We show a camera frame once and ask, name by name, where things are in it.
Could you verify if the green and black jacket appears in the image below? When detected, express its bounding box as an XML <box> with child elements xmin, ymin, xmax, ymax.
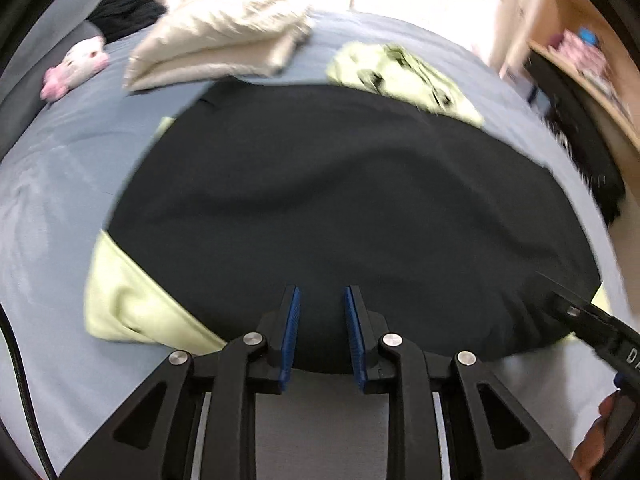
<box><xmin>82</xmin><ymin>42</ymin><xmax>613</xmax><ymax>373</ymax></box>

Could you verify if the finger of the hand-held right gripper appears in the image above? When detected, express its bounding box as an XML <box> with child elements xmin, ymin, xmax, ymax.
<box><xmin>532</xmin><ymin>272</ymin><xmax>607</xmax><ymax>347</ymax></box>

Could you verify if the wooden bookshelf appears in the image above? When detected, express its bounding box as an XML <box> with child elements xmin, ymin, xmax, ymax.
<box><xmin>525</xmin><ymin>0</ymin><xmax>640</xmax><ymax>161</ymax></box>

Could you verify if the stack of pink boxes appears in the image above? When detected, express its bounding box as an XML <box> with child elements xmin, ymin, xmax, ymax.
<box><xmin>550</xmin><ymin>30</ymin><xmax>616</xmax><ymax>96</ymax></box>

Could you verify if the black bag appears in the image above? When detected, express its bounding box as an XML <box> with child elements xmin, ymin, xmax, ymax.
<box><xmin>527</xmin><ymin>52</ymin><xmax>628</xmax><ymax>228</ymax></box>

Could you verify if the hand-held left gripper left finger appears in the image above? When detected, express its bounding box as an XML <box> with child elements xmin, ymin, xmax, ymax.
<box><xmin>59</xmin><ymin>285</ymin><xmax>301</xmax><ymax>480</ymax></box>

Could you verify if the black cloth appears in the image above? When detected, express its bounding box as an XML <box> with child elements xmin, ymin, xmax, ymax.
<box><xmin>87</xmin><ymin>0</ymin><xmax>168</xmax><ymax>43</ymax></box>

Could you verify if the cream quilted jacket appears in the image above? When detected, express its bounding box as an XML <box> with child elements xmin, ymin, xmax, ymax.
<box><xmin>122</xmin><ymin>0</ymin><xmax>316</xmax><ymax>93</ymax></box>

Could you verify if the black cable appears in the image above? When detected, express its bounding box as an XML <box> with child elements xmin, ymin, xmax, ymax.
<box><xmin>0</xmin><ymin>305</ymin><xmax>58</xmax><ymax>480</ymax></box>

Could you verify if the grey pillow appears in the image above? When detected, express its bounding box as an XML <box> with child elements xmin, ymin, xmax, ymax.
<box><xmin>10</xmin><ymin>0</ymin><xmax>113</xmax><ymax>86</ymax></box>

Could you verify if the pink and white plush toy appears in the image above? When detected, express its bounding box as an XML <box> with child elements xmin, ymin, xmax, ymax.
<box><xmin>40</xmin><ymin>37</ymin><xmax>111</xmax><ymax>102</ymax></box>

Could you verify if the person's right hand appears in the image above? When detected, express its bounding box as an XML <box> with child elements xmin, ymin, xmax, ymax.
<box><xmin>570</xmin><ymin>392</ymin><xmax>621</xmax><ymax>480</ymax></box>

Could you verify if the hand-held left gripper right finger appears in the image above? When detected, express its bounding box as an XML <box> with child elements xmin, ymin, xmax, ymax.
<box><xmin>342</xmin><ymin>285</ymin><xmax>578</xmax><ymax>480</ymax></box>

